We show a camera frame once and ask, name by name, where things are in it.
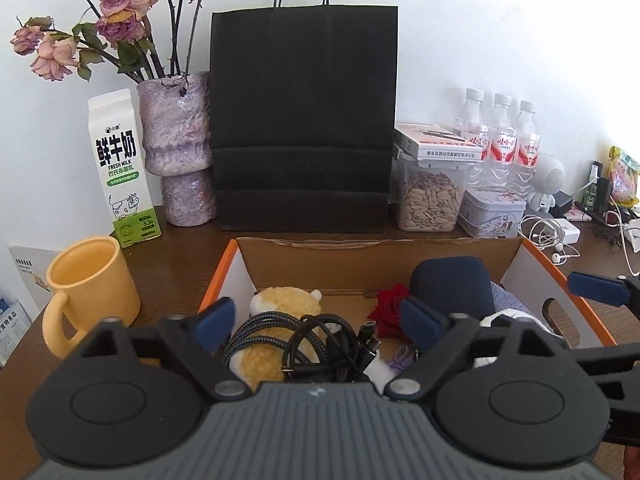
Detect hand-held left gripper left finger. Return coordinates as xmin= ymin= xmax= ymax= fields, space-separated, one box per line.
xmin=75 ymin=296 xmax=251 ymax=403

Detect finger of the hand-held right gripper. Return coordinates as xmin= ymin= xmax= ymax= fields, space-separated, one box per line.
xmin=569 ymin=271 xmax=640 ymax=307
xmin=569 ymin=342 xmax=640 ymax=386

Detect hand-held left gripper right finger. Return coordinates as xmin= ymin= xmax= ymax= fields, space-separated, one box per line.
xmin=384 ymin=296 xmax=568 ymax=403

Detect red rose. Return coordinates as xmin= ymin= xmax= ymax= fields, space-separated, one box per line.
xmin=367 ymin=282 xmax=413 ymax=338

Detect navy fabric pouch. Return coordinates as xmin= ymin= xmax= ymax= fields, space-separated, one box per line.
xmin=410 ymin=256 xmax=495 ymax=321

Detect yellow white plush toy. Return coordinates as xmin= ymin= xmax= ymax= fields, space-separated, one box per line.
xmin=230 ymin=286 xmax=396 ymax=393

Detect white plastic bag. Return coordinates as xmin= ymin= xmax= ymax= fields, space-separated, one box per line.
xmin=470 ymin=309 xmax=556 ymax=368

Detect black charging cable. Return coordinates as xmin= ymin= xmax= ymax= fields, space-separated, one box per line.
xmin=282 ymin=314 xmax=381 ymax=386

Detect purple drawstring pouch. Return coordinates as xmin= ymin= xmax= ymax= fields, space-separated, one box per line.
xmin=390 ymin=280 xmax=546 ymax=373

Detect red cardboard box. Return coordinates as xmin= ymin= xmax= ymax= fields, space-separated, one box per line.
xmin=197 ymin=236 xmax=618 ymax=361

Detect white earphones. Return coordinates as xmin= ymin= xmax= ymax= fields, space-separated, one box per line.
xmin=520 ymin=215 xmax=581 ymax=263

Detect white charger block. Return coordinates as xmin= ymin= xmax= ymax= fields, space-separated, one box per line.
xmin=545 ymin=217 xmax=582 ymax=245

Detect small green label bottle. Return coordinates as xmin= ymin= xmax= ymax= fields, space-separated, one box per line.
xmin=584 ymin=161 xmax=611 ymax=211

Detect yellow pink snack packet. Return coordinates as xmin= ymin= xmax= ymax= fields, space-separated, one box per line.
xmin=607 ymin=146 xmax=640 ymax=206

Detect white round speaker figure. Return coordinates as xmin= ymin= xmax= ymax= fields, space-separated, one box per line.
xmin=530 ymin=154 xmax=566 ymax=211

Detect clear seed container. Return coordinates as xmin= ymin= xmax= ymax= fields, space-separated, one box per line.
xmin=392 ymin=142 xmax=471 ymax=233

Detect printed tin box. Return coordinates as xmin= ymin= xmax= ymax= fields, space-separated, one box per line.
xmin=459 ymin=187 xmax=527 ymax=238

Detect yellow mug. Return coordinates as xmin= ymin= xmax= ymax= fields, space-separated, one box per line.
xmin=41 ymin=236 xmax=142 ymax=359

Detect clear water bottle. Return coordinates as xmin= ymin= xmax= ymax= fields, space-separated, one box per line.
xmin=485 ymin=92 xmax=517 ymax=191
xmin=452 ymin=87 xmax=491 ymax=188
xmin=512 ymin=100 xmax=542 ymax=196

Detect flat white red box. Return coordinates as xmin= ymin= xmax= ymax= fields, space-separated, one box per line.
xmin=394 ymin=121 xmax=490 ymax=162

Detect white milk carton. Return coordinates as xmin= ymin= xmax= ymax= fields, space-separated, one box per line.
xmin=87 ymin=88 xmax=161 ymax=248

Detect white board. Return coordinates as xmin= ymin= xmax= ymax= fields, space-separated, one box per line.
xmin=7 ymin=245 xmax=61 ymax=301

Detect blue booklets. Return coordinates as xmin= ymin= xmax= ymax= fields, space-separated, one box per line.
xmin=0 ymin=290 xmax=36 ymax=368

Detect purple textured vase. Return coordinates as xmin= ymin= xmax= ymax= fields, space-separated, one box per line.
xmin=136 ymin=71 xmax=218 ymax=227

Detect black paper bag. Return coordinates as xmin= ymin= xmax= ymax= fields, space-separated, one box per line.
xmin=209 ymin=0 xmax=399 ymax=234

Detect white plug with cable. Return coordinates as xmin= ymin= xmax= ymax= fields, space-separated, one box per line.
xmin=602 ymin=207 xmax=640 ymax=276

